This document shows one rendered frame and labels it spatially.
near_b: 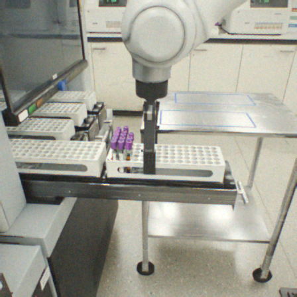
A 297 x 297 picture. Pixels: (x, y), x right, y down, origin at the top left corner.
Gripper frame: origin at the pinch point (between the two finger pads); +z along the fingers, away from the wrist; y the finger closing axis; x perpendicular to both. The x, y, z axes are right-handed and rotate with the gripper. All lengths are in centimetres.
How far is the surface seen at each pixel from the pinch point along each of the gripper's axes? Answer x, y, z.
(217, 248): -35, 45, 86
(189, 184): -10.1, -5.6, 4.7
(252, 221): -47, 38, 58
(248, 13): -77, 230, -24
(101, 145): 13.8, 3.1, -0.7
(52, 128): 31.7, 12.6, -0.6
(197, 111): -16.2, 42.0, 3.7
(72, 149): 21.2, 0.5, -0.6
